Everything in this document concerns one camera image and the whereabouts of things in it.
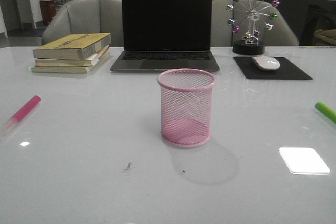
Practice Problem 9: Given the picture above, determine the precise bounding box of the red bin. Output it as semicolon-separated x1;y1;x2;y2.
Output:
39;0;56;25

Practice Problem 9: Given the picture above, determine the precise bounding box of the middle book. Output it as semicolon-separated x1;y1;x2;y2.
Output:
35;46;110;67

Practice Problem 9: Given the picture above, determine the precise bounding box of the white computer mouse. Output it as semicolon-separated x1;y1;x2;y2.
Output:
252;56;280;71

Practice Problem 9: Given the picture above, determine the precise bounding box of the dark grey laptop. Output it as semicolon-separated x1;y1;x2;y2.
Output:
110;0;219;72

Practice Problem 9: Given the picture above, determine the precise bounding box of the right grey armchair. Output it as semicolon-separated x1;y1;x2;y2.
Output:
211;0;299;47

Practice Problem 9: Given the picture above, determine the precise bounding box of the top yellow book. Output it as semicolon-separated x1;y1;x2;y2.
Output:
33;33;111;60

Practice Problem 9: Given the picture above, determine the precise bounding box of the ferris wheel desk ornament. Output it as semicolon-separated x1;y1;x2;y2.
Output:
226;0;280;56

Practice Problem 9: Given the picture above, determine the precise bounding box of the black mouse pad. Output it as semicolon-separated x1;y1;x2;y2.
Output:
234;56;313;80

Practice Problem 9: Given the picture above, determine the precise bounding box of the green highlighter pen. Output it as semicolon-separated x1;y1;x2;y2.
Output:
315;102;336;124

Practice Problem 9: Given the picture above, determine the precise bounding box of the pink mesh pen holder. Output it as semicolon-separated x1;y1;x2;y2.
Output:
157;68;215;147

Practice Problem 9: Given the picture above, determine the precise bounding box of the bottom book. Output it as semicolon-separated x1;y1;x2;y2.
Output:
29;50;109;73

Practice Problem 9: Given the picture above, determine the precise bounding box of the left grey armchair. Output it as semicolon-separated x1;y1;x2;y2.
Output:
41;0;124;47

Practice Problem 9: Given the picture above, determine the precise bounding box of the grey armchair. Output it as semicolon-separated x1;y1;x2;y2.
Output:
211;0;299;47
41;0;124;47

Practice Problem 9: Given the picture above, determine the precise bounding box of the pink highlighter pen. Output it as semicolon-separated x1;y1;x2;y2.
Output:
1;95;41;136

